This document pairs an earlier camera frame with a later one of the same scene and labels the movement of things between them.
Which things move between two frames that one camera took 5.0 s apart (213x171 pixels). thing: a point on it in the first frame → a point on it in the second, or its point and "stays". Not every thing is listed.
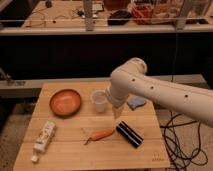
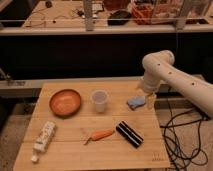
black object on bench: x=119 y=17 stays
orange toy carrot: x=100 y=135 stays
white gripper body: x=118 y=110 → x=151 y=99
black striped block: x=129 y=134 stays
